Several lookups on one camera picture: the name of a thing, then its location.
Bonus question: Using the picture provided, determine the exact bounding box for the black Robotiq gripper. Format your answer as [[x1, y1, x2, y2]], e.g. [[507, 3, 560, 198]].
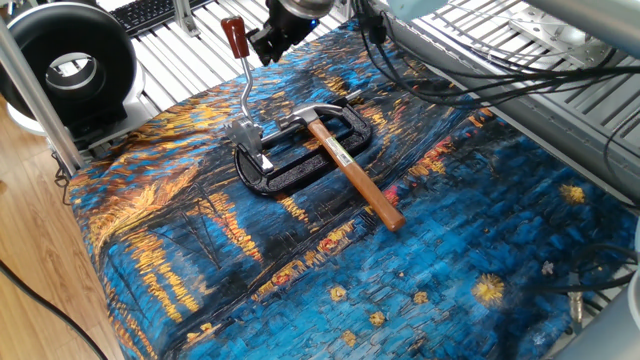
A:
[[247, 0, 321, 67]]

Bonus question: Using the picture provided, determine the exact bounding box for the red wooden handled metal lever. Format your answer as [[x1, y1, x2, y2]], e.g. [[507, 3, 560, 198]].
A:
[[220, 15, 257, 129]]

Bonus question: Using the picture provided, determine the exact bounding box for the black keyboard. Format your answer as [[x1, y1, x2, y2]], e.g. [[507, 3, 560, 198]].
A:
[[108, 0, 214, 37]]

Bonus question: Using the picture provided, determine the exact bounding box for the black iron C-clamp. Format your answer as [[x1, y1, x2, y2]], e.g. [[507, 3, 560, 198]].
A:
[[233, 89, 374, 197]]

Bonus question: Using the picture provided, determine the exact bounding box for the black round fan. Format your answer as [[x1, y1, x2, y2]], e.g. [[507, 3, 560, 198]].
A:
[[0, 1, 154, 151]]

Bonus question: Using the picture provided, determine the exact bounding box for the starry night print cloth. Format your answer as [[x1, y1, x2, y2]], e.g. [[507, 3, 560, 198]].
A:
[[67, 17, 640, 360]]

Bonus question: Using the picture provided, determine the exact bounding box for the perforated metal plate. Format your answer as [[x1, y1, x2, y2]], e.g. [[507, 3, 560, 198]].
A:
[[507, 4, 619, 69]]

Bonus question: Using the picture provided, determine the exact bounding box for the grey metal bracket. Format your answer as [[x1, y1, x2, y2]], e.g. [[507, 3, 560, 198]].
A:
[[171, 0, 202, 39]]

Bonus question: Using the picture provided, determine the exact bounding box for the wooden handled claw hammer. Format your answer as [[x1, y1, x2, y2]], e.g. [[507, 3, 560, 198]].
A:
[[276, 102, 407, 233]]

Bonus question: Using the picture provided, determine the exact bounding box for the black cable bundle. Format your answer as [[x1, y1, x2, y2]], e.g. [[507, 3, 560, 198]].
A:
[[349, 0, 640, 109]]

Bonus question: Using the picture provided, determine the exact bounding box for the aluminium frame post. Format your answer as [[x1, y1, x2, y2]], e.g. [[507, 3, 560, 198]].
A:
[[0, 17, 87, 177]]

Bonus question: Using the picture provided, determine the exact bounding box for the thin black cable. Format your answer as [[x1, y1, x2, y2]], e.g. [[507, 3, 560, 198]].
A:
[[51, 149, 72, 207]]

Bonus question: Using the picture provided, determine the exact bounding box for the black floor cable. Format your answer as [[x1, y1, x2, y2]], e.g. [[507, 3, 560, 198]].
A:
[[0, 259, 109, 360]]

